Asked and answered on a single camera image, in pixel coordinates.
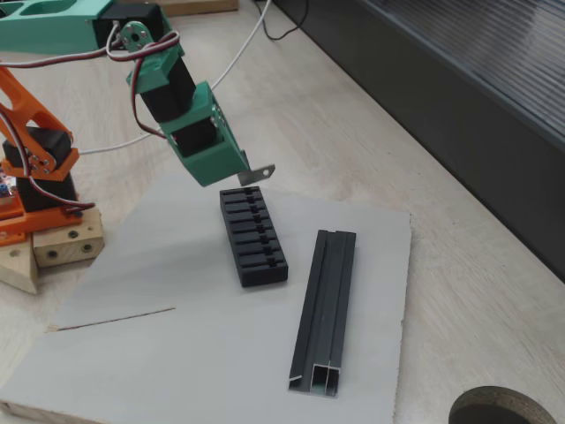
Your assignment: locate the small metal bracket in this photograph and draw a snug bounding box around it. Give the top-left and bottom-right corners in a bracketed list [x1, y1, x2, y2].
[237, 163, 276, 186]

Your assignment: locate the black slotted holder block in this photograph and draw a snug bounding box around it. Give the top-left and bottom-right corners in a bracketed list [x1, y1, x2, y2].
[219, 185, 290, 288]

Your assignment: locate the long wooden plank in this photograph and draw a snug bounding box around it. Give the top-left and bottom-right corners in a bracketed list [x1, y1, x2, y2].
[165, 0, 239, 18]

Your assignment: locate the wooden base block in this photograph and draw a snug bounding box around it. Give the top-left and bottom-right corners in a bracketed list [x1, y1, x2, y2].
[33, 205, 106, 269]

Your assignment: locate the dark aluminium profile bar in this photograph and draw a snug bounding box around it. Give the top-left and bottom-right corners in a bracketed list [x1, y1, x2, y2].
[288, 229, 358, 396]

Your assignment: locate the grey laminated chipboard panel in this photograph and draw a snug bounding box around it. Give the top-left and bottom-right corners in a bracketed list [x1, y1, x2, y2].
[0, 172, 412, 424]

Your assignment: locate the red controller circuit board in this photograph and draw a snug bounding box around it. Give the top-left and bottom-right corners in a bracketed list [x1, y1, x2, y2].
[0, 163, 21, 207]

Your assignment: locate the triangular wooden block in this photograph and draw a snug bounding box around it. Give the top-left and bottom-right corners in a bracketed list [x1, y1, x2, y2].
[0, 240, 40, 296]

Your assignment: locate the white USB cable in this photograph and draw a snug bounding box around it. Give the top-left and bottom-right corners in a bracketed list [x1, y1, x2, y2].
[79, 0, 273, 155]

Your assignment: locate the thin black cable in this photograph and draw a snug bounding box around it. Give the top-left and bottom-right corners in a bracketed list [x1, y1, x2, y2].
[253, 0, 310, 42]

